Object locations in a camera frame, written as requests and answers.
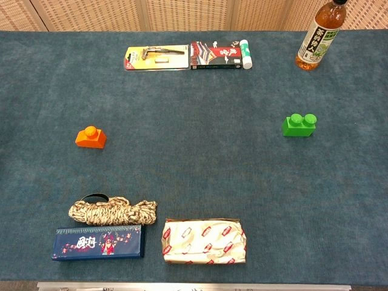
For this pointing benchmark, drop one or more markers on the orange single-stud building block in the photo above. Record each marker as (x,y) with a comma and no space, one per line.
(91,140)

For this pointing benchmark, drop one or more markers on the green two-stud building block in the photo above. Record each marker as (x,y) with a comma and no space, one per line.
(298,128)

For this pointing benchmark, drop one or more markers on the blue felt table cloth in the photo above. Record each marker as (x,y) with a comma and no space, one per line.
(194,166)

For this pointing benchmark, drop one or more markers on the yellow razor blister pack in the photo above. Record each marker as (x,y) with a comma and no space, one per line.
(157,62)

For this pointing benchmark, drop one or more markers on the black red printed box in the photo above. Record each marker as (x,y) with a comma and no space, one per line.
(215,56)

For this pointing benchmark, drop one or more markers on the white red wrapped package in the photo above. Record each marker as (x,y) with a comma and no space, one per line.
(203,242)

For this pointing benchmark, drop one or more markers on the white green glue stick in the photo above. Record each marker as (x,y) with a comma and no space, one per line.
(246,54)

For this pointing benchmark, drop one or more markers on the woven folding screen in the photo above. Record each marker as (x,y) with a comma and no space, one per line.
(188,12)

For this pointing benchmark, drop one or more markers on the navy blue printed box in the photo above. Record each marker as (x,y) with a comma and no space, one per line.
(97,244)

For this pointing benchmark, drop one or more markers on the amber tea bottle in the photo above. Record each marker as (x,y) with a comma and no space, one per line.
(318,39)

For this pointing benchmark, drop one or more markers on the aluminium rail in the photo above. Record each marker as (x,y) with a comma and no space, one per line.
(194,286)

